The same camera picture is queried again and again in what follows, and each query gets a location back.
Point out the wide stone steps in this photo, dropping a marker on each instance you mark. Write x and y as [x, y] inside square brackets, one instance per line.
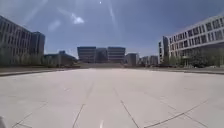
[100, 65]

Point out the glass-fronted twin block building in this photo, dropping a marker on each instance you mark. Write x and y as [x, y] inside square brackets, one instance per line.
[101, 54]

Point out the pale grey paved plaza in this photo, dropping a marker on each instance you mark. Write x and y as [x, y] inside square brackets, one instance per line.
[110, 93]

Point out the distant pale building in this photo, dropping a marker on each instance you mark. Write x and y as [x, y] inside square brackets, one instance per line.
[149, 60]

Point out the low dark building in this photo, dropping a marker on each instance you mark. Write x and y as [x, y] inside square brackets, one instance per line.
[60, 59]

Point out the group of green trees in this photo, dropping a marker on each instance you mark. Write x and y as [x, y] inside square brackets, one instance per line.
[196, 59]

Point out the white office building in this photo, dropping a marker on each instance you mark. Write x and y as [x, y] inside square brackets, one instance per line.
[196, 38]

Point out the row of small trees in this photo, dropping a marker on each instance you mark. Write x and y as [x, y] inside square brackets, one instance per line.
[23, 60]

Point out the dark grey office building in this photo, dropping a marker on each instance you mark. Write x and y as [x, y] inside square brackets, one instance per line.
[16, 41]

